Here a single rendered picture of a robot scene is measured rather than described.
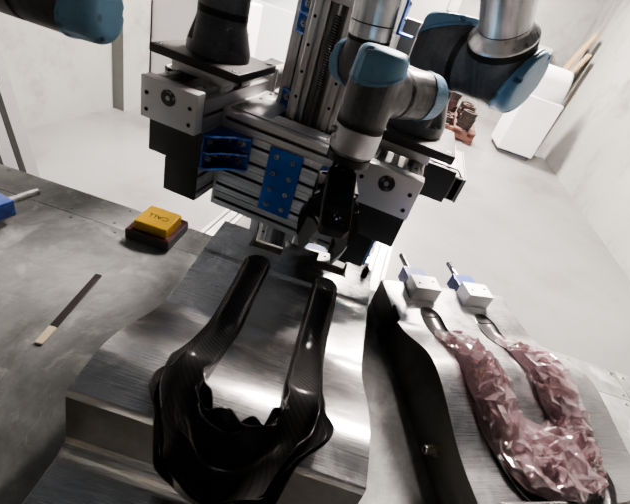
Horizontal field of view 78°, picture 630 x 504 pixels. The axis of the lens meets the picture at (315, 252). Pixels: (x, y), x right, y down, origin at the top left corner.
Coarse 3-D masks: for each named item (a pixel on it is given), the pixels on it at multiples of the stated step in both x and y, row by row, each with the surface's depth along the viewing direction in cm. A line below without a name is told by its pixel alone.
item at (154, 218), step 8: (152, 208) 71; (160, 208) 71; (144, 216) 68; (152, 216) 69; (160, 216) 70; (168, 216) 70; (176, 216) 71; (136, 224) 67; (144, 224) 67; (152, 224) 67; (160, 224) 68; (168, 224) 68; (176, 224) 70; (152, 232) 67; (160, 232) 67; (168, 232) 68
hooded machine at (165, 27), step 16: (160, 0) 287; (176, 0) 283; (192, 0) 279; (160, 16) 293; (176, 16) 289; (192, 16) 285; (256, 16) 314; (160, 32) 299; (176, 32) 294; (256, 32) 324; (160, 64) 311
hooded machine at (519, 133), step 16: (544, 80) 499; (560, 80) 496; (544, 96) 505; (560, 96) 502; (512, 112) 536; (528, 112) 515; (544, 112) 511; (496, 128) 581; (512, 128) 530; (528, 128) 525; (544, 128) 521; (496, 144) 553; (512, 144) 540; (528, 144) 535
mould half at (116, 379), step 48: (240, 240) 61; (192, 288) 51; (288, 288) 56; (144, 336) 38; (192, 336) 42; (240, 336) 46; (288, 336) 49; (336, 336) 51; (96, 384) 32; (144, 384) 33; (240, 384) 36; (336, 384) 42; (96, 432) 33; (144, 432) 32; (336, 432) 35; (48, 480) 32; (96, 480) 33; (144, 480) 34; (336, 480) 32
